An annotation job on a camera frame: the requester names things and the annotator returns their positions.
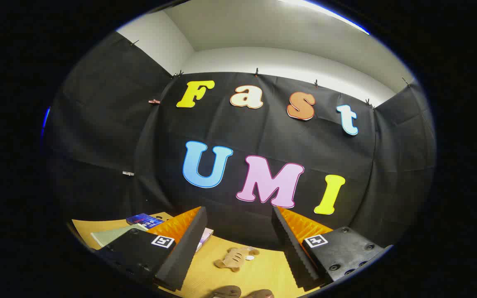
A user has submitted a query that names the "blue book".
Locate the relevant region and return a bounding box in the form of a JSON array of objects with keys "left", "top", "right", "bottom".
[{"left": 126, "top": 213, "right": 165, "bottom": 229}]

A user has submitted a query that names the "black backdrop cloth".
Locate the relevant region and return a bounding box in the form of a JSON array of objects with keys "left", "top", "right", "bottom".
[{"left": 44, "top": 31, "right": 436, "bottom": 250}]

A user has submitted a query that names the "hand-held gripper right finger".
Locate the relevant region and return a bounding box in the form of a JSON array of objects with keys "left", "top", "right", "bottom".
[{"left": 272, "top": 205, "right": 393, "bottom": 290}]

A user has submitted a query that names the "cream fabric storage box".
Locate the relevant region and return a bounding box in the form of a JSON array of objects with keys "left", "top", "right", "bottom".
[{"left": 90, "top": 223, "right": 149, "bottom": 249}]

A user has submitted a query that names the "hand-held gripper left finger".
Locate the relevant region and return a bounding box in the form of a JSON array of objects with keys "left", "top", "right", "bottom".
[{"left": 97, "top": 206, "right": 208, "bottom": 292}]

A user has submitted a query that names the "tan striped plush toy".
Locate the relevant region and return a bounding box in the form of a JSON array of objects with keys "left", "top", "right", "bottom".
[{"left": 214, "top": 246, "right": 260, "bottom": 273}]

